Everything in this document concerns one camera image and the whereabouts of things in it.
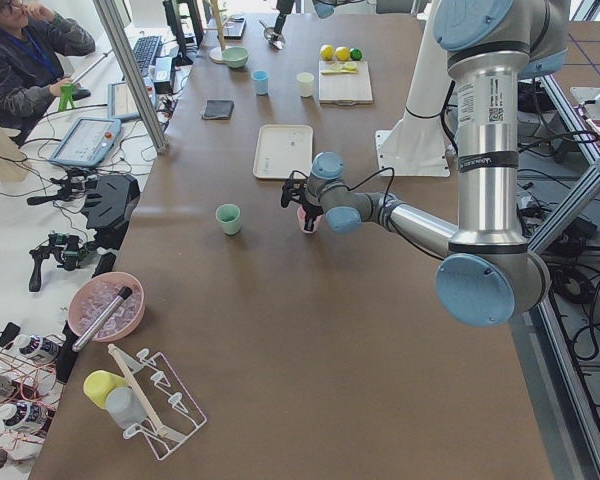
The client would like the white wire cup rack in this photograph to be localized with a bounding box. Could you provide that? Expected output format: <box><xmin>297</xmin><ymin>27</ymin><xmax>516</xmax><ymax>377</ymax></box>
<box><xmin>108</xmin><ymin>344</ymin><xmax>207</xmax><ymax>461</ymax></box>

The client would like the yellow plastic knife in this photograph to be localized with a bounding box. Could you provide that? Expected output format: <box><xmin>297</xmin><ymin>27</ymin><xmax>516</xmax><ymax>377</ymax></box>
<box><xmin>320</xmin><ymin>69</ymin><xmax>358</xmax><ymax>75</ymax></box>

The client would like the cream rabbit tray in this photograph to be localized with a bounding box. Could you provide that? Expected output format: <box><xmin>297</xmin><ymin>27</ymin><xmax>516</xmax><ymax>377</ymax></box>
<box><xmin>253</xmin><ymin>124</ymin><xmax>313</xmax><ymax>180</ymax></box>

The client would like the green bowl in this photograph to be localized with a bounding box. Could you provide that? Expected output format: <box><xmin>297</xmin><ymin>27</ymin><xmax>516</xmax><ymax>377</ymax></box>
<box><xmin>221</xmin><ymin>46</ymin><xmax>249</xmax><ymax>69</ymax></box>

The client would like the green lime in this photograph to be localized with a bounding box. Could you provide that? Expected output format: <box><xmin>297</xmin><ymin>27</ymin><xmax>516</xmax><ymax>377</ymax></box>
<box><xmin>349</xmin><ymin>48</ymin><xmax>363</xmax><ymax>61</ymax></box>

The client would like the yellow cup on rack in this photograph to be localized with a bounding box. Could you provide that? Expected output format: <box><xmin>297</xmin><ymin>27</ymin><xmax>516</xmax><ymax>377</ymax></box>
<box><xmin>83</xmin><ymin>370</ymin><xmax>128</xmax><ymax>410</ymax></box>

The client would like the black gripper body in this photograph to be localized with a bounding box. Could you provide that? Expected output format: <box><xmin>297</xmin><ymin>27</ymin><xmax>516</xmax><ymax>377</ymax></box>
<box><xmin>281</xmin><ymin>170</ymin><xmax>322</xmax><ymax>218</ymax></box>

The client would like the whole lemon upper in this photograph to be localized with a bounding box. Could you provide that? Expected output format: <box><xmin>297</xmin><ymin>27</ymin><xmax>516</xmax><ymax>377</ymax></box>
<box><xmin>334</xmin><ymin>46</ymin><xmax>350</xmax><ymax>62</ymax></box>

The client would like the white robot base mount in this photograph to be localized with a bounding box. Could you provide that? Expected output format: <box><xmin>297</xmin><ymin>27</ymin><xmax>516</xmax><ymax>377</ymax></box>
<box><xmin>375</xmin><ymin>1</ymin><xmax>451</xmax><ymax>177</ymax></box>

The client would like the wooden stand with base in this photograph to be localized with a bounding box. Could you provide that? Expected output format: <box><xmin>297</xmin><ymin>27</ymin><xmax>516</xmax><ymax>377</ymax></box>
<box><xmin>209</xmin><ymin>0</ymin><xmax>227</xmax><ymax>64</ymax></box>

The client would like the pale yellow cup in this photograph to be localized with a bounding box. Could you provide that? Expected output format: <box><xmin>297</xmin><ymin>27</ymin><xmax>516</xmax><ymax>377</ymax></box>
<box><xmin>296</xmin><ymin>72</ymin><xmax>315</xmax><ymax>98</ymax></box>

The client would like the pink bowl with ice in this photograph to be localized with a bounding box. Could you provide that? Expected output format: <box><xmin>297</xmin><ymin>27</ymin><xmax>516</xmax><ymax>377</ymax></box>
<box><xmin>67</xmin><ymin>271</ymin><xmax>147</xmax><ymax>344</ymax></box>

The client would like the whole lemon lower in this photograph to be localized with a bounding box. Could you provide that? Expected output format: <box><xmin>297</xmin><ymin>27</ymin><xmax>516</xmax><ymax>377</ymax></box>
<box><xmin>320</xmin><ymin>44</ymin><xmax>334</xmax><ymax>61</ymax></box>

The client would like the mint green cup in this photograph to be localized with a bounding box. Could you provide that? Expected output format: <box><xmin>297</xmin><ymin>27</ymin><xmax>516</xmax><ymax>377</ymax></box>
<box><xmin>215</xmin><ymin>203</ymin><xmax>242</xmax><ymax>236</ymax></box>

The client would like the pink cup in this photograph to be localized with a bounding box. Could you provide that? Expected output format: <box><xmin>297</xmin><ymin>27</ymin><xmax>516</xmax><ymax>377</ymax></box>
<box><xmin>296</xmin><ymin>206</ymin><xmax>323</xmax><ymax>234</ymax></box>

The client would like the whole lemon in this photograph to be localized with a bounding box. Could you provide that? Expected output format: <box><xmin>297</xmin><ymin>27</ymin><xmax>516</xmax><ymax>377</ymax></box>
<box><xmin>334</xmin><ymin>46</ymin><xmax>350</xmax><ymax>62</ymax></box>
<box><xmin>320</xmin><ymin>44</ymin><xmax>334</xmax><ymax>61</ymax></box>

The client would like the aluminium frame post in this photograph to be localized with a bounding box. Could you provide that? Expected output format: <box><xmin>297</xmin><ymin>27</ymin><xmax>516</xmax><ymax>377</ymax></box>
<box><xmin>93</xmin><ymin>0</ymin><xmax>168</xmax><ymax>154</ymax></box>

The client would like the wooden cutting board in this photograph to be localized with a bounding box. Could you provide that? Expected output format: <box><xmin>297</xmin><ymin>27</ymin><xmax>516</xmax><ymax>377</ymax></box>
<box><xmin>318</xmin><ymin>60</ymin><xmax>373</xmax><ymax>105</ymax></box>

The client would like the blue teach pendant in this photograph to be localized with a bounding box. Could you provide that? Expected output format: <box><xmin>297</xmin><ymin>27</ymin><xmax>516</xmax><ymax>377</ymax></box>
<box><xmin>49</xmin><ymin>118</ymin><xmax>121</xmax><ymax>168</ymax></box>

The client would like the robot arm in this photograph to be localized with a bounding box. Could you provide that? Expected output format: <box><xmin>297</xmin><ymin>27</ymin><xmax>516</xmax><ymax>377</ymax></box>
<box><xmin>281</xmin><ymin>1</ymin><xmax>569</xmax><ymax>327</ymax></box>

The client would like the light blue cup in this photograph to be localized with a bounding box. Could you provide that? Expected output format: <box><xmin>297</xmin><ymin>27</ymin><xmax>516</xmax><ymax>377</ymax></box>
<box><xmin>251</xmin><ymin>70</ymin><xmax>269</xmax><ymax>96</ymax></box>

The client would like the seated person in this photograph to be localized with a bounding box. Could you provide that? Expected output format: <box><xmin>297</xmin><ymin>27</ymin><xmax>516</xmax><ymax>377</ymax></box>
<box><xmin>0</xmin><ymin>1</ymin><xmax>95</xmax><ymax>145</ymax></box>

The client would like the black keyboard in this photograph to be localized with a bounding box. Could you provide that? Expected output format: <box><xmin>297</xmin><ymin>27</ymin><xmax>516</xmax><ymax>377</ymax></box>
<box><xmin>132</xmin><ymin>35</ymin><xmax>162</xmax><ymax>68</ymax></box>

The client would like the grey folded cloth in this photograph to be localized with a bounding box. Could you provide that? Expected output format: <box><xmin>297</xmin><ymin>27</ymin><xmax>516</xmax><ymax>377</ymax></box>
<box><xmin>202</xmin><ymin>99</ymin><xmax>234</xmax><ymax>120</ymax></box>

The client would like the metal scoop in bowl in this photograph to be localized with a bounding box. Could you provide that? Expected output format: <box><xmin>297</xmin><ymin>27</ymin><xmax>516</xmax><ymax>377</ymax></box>
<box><xmin>71</xmin><ymin>286</ymin><xmax>133</xmax><ymax>352</ymax></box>

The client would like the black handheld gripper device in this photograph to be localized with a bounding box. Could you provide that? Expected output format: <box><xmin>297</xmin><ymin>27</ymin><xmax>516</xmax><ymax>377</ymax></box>
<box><xmin>28</xmin><ymin>232</ymin><xmax>96</xmax><ymax>292</ymax></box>

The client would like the grey cup on rack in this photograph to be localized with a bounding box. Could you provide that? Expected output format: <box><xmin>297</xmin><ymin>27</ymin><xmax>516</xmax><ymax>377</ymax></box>
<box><xmin>105</xmin><ymin>387</ymin><xmax>147</xmax><ymax>429</ymax></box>

